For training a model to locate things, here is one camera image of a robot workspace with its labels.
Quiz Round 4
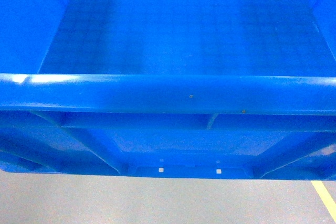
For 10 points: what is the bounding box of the large blue plastic crate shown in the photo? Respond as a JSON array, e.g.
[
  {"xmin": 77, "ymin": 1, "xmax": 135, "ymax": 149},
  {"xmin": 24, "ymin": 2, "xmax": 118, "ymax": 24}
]
[{"xmin": 1, "ymin": 0, "xmax": 335, "ymax": 180}]

